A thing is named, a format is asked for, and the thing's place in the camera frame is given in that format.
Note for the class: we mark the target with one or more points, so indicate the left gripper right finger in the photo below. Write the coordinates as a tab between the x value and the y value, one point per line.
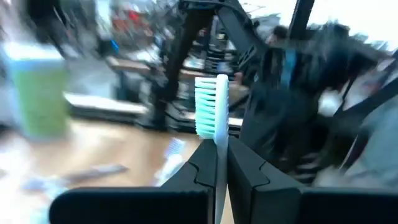
280	205

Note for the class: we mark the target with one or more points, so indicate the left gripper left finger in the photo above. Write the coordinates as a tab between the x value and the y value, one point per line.
155	205

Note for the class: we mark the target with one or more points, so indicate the green and white toothbrush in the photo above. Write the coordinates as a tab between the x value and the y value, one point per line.
221	102

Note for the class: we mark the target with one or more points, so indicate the purple and white toothbrush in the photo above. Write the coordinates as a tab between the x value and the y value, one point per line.
99	171

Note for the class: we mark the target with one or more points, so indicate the green disinfecting wipes canister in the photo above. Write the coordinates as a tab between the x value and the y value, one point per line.
37	99

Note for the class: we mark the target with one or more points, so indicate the person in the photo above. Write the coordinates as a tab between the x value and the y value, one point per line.
278	34

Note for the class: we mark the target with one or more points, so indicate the black aluminium rig frame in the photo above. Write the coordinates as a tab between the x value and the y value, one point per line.
188	46

